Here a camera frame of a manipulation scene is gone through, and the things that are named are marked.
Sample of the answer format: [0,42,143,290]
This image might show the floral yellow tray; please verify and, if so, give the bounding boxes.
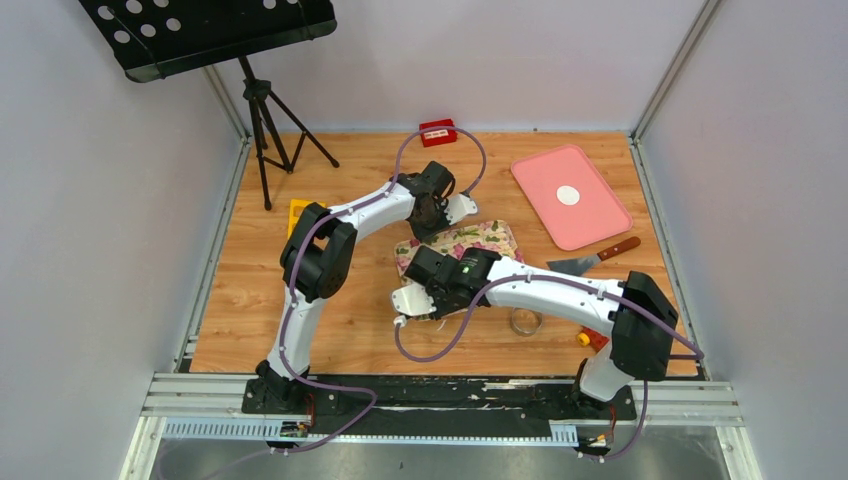
[394,220,522,326]

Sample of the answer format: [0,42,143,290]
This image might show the pink tray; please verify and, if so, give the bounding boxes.
[510,145,633,251]

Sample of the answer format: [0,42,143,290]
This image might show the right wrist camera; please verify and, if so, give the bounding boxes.
[390,283,437,317]

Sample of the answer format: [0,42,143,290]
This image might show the yellow triangular toy block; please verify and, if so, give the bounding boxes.
[287,198,327,239]

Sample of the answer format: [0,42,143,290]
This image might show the metal scraper wooden handle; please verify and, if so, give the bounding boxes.
[547,236,641,276]

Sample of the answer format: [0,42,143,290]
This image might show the black music stand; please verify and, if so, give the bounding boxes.
[81,0,340,187]

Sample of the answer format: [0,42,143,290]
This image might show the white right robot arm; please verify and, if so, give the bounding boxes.
[391,246,678,418]

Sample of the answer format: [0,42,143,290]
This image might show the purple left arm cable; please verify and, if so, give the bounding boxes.
[153,126,489,480]

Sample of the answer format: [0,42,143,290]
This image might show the red yellow toy block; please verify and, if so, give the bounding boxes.
[576,327,609,352]

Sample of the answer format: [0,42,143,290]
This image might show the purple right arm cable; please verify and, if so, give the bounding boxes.
[393,274,705,463]

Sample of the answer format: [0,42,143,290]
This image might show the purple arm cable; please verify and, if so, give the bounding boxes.
[153,126,489,480]
[393,274,705,463]

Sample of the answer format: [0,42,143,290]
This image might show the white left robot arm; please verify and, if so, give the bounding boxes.
[256,161,455,413]

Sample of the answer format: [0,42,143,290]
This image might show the flat white dough wrapper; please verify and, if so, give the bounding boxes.
[556,185,581,206]

